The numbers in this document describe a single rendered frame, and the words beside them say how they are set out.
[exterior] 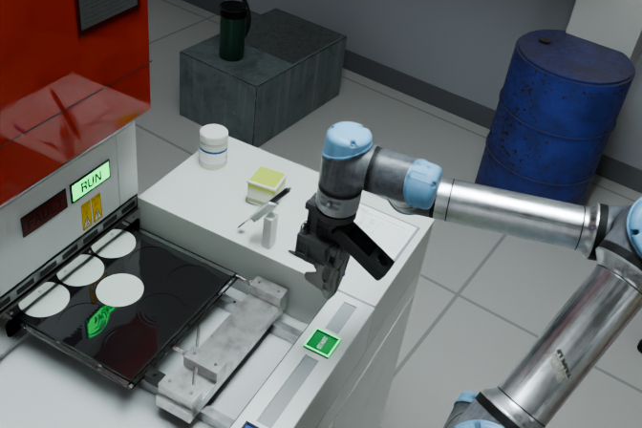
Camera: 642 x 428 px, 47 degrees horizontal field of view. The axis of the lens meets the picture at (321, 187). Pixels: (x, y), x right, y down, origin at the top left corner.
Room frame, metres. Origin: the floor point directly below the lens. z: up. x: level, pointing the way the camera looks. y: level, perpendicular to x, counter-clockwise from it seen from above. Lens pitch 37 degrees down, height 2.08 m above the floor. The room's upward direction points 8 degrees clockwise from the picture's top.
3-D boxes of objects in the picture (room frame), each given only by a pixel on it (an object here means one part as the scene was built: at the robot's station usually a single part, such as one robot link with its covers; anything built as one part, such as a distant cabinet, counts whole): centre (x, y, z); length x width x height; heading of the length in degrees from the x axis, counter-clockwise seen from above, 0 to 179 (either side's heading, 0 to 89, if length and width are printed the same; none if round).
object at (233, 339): (1.03, 0.15, 0.87); 0.36 x 0.08 x 0.03; 157
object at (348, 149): (1.00, -0.04, 1.40); 0.09 x 0.08 x 0.11; 74
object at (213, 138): (1.54, 0.28, 1.01); 0.07 x 0.07 x 0.10
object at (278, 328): (1.19, 0.20, 0.84); 0.50 x 0.02 x 0.03; 67
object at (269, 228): (1.26, 0.11, 1.03); 0.06 x 0.04 x 0.13; 67
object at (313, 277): (0.98, -0.02, 1.13); 0.06 x 0.03 x 0.09; 67
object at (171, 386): (0.88, 0.21, 0.89); 0.08 x 0.03 x 0.03; 67
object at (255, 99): (3.50, 0.44, 0.37); 0.78 x 0.62 x 0.75; 150
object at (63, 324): (1.12, 0.40, 0.90); 0.34 x 0.34 x 0.01; 67
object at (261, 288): (1.18, 0.08, 0.89); 0.08 x 0.03 x 0.03; 67
